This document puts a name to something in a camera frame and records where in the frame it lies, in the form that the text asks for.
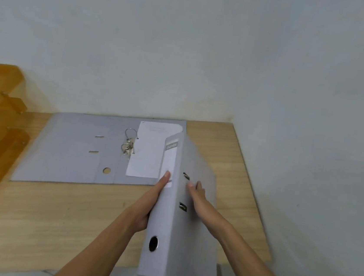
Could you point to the person's left hand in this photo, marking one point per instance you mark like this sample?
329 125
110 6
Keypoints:
142 208

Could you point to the person's right hand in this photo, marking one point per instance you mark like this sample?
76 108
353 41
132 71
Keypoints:
206 212

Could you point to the person's left thumb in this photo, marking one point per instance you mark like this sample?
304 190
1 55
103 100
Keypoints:
163 182

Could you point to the person's right thumb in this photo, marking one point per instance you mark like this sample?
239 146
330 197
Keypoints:
191 191

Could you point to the grey lever arch binder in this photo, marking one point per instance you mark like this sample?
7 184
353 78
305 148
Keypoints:
182 247
68 159

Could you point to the person's right forearm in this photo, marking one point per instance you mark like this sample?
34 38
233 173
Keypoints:
252 265

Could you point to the person's left forearm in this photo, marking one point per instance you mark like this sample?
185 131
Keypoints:
97 251

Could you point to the white paper sheet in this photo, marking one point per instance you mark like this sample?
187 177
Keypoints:
147 152

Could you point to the open grey lever arch binder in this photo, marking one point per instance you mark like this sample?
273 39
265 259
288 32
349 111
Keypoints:
68 159

